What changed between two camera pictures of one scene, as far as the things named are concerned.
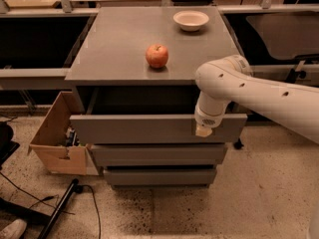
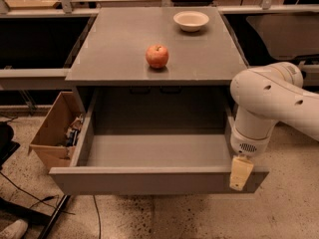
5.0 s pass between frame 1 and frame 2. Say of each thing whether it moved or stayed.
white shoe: stayed
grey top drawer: moved
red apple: stayed
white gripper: moved
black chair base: stayed
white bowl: stayed
